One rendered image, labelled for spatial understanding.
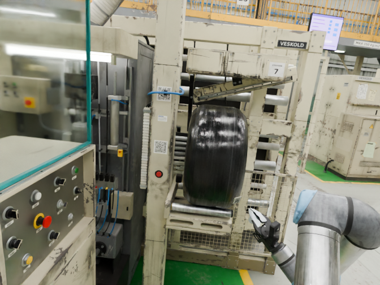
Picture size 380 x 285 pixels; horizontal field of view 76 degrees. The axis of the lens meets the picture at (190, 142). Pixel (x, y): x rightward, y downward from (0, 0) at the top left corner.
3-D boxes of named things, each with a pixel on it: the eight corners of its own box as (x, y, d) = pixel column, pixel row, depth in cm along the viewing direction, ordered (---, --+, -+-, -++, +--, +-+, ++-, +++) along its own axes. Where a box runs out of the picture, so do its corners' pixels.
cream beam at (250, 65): (185, 72, 148) (188, 46, 144) (189, 73, 172) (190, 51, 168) (286, 81, 145) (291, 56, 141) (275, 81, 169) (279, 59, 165)
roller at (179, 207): (169, 210, 133) (170, 201, 134) (169, 210, 137) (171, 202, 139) (232, 217, 131) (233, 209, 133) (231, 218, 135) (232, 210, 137)
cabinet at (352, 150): (345, 181, 464) (363, 116, 433) (325, 170, 519) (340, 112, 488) (387, 182, 477) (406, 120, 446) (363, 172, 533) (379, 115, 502)
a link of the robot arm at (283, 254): (283, 263, 103) (297, 249, 108) (275, 252, 105) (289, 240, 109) (273, 265, 111) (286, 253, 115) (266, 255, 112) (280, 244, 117)
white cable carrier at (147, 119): (139, 188, 142) (143, 107, 130) (142, 185, 147) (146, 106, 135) (147, 189, 141) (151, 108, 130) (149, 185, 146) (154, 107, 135)
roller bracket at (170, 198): (163, 219, 131) (164, 202, 129) (173, 188, 170) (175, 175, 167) (169, 219, 131) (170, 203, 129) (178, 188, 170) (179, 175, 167)
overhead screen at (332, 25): (305, 47, 418) (312, 12, 404) (303, 47, 422) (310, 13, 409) (336, 51, 426) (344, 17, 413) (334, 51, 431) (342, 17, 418)
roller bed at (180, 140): (159, 173, 180) (162, 134, 172) (163, 167, 194) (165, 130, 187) (185, 176, 179) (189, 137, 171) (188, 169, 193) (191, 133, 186)
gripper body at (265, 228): (250, 232, 118) (267, 255, 113) (258, 228, 110) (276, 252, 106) (261, 224, 121) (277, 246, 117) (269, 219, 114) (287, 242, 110)
